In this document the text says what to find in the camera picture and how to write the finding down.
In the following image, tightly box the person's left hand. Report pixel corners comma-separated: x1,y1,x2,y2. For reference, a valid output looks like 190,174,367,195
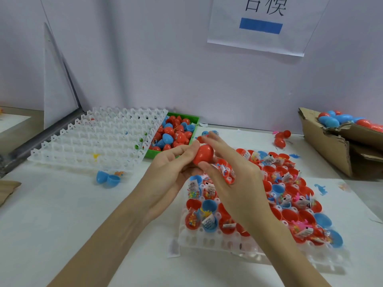
130,140,204,222

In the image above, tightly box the person's right hand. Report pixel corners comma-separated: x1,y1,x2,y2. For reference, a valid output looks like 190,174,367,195
196,131,279,237

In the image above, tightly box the blue egg shell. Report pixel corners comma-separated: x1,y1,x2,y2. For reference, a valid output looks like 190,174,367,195
96,170,122,188

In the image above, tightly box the clear plastic egg tray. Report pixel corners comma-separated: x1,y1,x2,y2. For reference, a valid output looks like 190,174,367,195
27,106,170,172
178,143,348,273

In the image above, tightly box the cardboard box of capsules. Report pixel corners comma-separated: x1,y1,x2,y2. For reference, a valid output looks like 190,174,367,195
298,107,383,180

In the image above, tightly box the pile of finished eggs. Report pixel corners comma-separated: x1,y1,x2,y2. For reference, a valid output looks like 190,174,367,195
317,110,383,134

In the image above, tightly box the person's left forearm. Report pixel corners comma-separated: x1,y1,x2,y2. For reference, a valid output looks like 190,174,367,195
48,197,150,287

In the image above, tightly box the person's right forearm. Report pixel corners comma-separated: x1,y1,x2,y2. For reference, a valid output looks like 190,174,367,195
248,218,333,287

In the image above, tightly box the small white paper slip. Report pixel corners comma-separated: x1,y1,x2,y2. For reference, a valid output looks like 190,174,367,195
169,239,181,258

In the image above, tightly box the green plastic tray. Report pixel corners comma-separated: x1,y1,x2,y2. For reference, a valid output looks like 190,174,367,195
145,112,200,159

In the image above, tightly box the clear triangular panel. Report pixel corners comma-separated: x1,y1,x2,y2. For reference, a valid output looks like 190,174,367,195
43,22,81,130

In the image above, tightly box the flat brown cardboard sheet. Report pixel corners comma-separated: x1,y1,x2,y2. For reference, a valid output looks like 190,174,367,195
0,180,22,207

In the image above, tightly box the white paper sign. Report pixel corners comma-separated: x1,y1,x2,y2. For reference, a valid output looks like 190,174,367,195
207,0,331,57

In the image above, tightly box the grey metal rail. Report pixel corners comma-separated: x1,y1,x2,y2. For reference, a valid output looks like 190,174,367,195
0,107,85,176

